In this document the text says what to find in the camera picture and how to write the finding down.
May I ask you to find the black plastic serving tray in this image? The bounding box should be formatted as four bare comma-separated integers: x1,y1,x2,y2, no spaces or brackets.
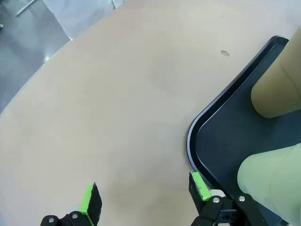
187,35,301,226

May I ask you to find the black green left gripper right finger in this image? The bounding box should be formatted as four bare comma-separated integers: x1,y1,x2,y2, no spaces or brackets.
188,171,269,226

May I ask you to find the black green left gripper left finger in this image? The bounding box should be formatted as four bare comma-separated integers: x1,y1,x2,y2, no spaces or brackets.
40,181,103,226

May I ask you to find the grey metal bar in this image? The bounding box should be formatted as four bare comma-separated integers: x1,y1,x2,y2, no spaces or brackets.
15,0,33,17

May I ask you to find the tall brown plastic cup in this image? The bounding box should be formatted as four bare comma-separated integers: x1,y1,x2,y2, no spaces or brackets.
250,25,301,119

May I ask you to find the tall pale green plastic cup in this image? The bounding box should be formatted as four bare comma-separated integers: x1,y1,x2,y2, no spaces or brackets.
237,143,301,224

